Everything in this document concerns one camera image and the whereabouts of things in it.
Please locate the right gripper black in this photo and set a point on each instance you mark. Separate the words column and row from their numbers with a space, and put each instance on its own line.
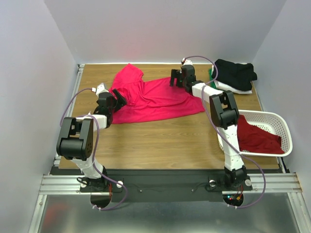
column 177, row 76

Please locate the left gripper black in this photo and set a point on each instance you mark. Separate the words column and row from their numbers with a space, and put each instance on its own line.
column 116, row 99

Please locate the pink t shirt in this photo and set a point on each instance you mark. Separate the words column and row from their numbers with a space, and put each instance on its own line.
column 151, row 100

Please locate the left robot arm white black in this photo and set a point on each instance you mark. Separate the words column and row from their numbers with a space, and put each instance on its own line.
column 79, row 136

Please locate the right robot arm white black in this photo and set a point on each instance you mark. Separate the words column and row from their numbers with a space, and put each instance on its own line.
column 223, row 115

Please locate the folded green t shirt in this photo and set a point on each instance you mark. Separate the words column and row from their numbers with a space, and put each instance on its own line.
column 212, row 81

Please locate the folded white t shirt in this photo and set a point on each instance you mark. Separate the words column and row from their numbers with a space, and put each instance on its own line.
column 224, row 87

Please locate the folded black t shirt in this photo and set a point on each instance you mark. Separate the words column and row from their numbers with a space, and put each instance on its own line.
column 238, row 76

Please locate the dark red t shirt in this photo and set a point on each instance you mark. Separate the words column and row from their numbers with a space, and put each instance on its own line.
column 254, row 139

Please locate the white plastic laundry basket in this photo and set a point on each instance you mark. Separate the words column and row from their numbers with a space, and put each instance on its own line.
column 273, row 124

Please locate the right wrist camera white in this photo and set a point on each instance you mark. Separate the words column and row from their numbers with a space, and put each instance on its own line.
column 186, row 64

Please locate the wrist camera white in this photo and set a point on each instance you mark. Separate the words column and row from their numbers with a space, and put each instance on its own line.
column 186, row 64
column 101, row 88

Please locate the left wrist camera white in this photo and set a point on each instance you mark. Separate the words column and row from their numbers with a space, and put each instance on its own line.
column 101, row 88

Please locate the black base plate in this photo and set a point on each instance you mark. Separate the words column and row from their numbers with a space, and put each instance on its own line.
column 134, row 186

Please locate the front aluminium rail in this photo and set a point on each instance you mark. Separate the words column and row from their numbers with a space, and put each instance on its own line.
column 275, row 183

